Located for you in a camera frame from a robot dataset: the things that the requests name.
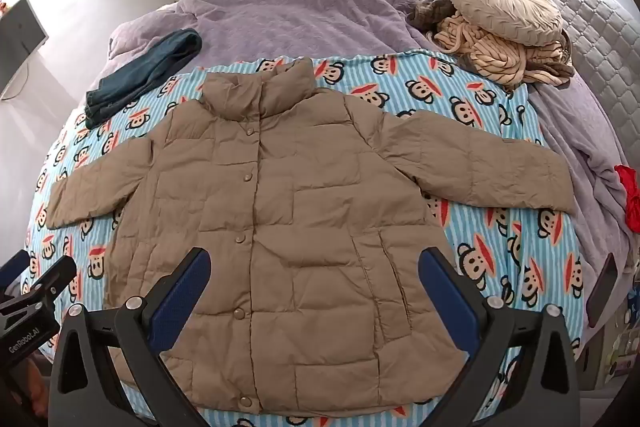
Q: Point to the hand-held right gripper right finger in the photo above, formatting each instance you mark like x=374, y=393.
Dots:
x=431, y=272

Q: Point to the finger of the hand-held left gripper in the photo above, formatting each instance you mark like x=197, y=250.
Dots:
x=52, y=274
x=15, y=269

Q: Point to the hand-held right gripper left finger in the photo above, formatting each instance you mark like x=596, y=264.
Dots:
x=197, y=272

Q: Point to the tan puffer jacket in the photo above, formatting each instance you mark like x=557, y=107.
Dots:
x=300, y=232

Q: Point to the monkey print striped blanket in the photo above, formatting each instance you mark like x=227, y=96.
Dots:
x=500, y=232

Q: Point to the black phone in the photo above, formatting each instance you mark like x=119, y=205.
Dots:
x=602, y=287

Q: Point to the cardboard box with stickers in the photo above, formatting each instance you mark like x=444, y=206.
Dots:
x=607, y=357

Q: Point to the dark teal pants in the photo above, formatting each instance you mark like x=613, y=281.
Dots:
x=145, y=72

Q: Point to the red cloth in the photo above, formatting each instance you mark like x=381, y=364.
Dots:
x=627, y=187

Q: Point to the beige striped cloth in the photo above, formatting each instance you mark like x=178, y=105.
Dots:
x=495, y=57

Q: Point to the grey monitor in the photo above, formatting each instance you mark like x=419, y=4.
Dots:
x=20, y=37

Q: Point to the brown furry cloth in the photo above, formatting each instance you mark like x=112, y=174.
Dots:
x=430, y=12

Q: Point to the orange flower decoration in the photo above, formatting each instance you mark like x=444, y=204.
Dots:
x=3, y=7

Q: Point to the round beige pleated cushion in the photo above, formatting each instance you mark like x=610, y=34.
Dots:
x=500, y=7

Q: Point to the grey quilted headboard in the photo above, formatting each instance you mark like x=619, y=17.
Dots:
x=590, y=32

